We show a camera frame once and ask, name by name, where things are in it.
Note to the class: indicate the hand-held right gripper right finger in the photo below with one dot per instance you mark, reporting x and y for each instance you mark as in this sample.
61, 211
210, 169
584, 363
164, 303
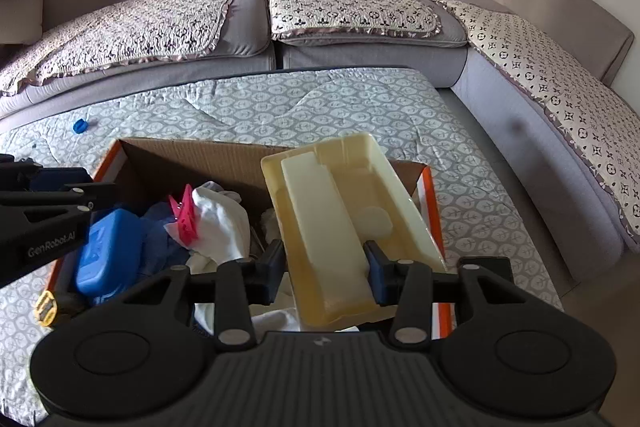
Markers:
375, 278

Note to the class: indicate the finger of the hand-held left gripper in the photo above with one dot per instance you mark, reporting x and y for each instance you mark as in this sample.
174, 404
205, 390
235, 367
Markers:
65, 199
60, 176

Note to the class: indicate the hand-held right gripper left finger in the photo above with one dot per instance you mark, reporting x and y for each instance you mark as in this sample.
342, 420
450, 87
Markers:
275, 269

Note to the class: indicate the cream plastic tray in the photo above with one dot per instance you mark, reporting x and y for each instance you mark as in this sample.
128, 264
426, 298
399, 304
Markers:
340, 187

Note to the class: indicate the cardboard box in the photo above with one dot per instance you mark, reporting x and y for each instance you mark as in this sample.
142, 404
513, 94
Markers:
200, 162

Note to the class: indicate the small blue toy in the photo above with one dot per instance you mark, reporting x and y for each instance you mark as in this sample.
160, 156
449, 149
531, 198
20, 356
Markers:
81, 127

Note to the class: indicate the yellow tape measure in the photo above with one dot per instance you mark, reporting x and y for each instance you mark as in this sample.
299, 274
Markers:
46, 308

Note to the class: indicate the blue plastic box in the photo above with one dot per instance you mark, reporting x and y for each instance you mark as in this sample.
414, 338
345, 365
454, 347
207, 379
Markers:
107, 252

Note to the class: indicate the white crumpled bag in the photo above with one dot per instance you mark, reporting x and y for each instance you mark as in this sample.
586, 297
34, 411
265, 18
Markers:
220, 222

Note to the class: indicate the pink plastic clip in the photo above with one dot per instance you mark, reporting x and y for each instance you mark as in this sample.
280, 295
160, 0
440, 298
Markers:
184, 219

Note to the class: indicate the blue cloth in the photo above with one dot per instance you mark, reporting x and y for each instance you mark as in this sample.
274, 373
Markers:
160, 247

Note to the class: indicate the grey quilted blanket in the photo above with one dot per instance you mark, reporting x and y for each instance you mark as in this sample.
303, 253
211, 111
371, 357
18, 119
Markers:
300, 107

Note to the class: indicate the patterned sofa seat cover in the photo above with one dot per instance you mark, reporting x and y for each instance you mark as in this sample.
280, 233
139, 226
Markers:
350, 4
140, 27
560, 87

